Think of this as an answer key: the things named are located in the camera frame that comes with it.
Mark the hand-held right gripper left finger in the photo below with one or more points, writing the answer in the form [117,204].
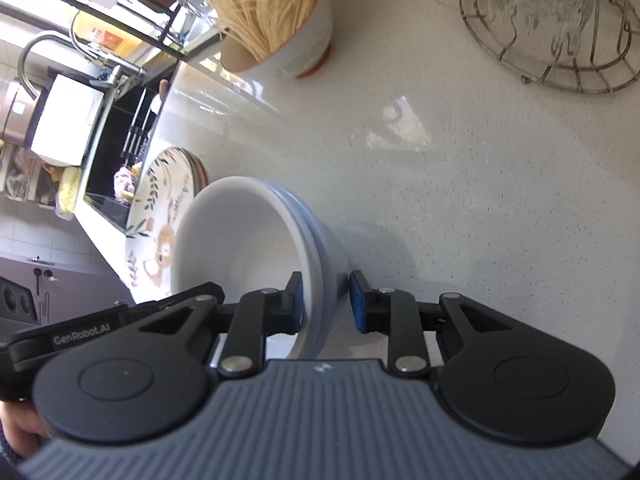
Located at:
[297,305]

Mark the person's left hand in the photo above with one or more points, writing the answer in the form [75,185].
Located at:
[22,425]

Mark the orange bottle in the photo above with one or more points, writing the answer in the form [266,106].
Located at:
[107,37]

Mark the black appliance with knobs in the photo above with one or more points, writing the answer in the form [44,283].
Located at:
[17,300]

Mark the black kitchen sink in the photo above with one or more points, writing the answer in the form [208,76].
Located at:
[107,160]

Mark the clear drinking glass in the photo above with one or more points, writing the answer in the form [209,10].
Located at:
[195,2]

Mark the steel pot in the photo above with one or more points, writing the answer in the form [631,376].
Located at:
[15,115]

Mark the white ceramic bowl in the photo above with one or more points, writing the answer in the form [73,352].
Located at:
[240,240]

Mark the black sink drain rack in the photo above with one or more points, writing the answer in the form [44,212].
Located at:
[135,135]

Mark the white box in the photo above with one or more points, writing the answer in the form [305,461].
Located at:
[65,120]

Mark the brown-rimmed ceramic bowl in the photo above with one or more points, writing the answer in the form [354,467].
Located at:
[295,45]

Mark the yellow cloth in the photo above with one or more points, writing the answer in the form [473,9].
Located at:
[70,187]

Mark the floral patterned plate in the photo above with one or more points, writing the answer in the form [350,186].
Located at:
[150,210]

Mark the black knife rack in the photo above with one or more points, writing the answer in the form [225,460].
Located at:
[80,4]

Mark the pink scrubber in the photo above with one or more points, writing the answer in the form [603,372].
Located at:
[122,180]

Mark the steel kitchen faucet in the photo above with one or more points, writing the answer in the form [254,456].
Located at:
[30,47]
[72,30]

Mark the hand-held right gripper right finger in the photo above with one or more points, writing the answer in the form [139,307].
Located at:
[357,305]

